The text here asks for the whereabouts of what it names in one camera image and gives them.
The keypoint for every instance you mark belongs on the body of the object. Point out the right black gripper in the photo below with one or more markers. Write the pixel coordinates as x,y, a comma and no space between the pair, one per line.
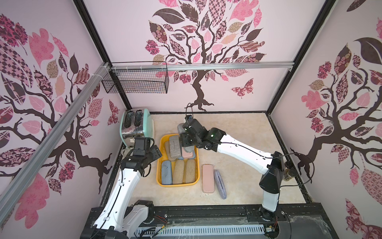
185,140

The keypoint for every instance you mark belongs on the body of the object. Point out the lavender glasses case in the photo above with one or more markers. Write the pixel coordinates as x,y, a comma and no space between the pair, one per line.
220,184

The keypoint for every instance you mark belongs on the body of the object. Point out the pink glasses case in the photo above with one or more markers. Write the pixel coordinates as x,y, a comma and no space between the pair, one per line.
187,155
208,178

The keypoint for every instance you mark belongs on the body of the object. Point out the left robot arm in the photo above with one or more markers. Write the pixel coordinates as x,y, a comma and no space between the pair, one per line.
118,219

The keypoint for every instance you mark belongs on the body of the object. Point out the tan glasses case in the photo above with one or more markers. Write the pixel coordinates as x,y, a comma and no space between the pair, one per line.
167,149
178,174

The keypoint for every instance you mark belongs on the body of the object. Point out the black wire basket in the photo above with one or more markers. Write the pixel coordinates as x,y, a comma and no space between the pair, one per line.
137,77

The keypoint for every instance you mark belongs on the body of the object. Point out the mint green chrome toaster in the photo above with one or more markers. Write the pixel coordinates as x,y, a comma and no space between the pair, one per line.
136,123

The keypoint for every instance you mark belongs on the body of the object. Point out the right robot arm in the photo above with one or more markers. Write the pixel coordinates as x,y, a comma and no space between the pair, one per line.
270,165

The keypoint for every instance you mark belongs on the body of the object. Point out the horizontal aluminium rail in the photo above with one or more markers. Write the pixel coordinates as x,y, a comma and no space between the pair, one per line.
219,66

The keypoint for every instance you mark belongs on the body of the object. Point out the black base frame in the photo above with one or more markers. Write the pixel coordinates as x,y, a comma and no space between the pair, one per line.
290,221

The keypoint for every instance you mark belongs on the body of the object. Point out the beige glasses case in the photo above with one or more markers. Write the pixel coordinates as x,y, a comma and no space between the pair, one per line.
190,174

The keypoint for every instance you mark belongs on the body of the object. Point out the yellow plastic storage tray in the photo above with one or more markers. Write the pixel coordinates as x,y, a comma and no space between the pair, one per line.
164,157

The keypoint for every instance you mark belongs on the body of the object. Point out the grey rectangular glasses case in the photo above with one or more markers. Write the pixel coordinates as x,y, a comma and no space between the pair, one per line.
175,147

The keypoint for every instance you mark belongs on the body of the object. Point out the white toaster plug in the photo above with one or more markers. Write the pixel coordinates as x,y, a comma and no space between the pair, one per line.
125,152

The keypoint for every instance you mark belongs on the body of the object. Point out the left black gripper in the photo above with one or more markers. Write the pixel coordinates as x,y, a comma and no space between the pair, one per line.
156,152

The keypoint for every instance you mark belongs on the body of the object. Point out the white slotted cable duct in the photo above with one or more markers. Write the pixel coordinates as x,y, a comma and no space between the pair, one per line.
193,231

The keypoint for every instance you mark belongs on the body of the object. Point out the diagonal aluminium rail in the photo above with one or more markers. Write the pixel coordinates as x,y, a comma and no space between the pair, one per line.
23,179

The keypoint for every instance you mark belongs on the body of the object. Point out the brown spice jar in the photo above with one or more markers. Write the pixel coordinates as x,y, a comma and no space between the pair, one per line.
289,174

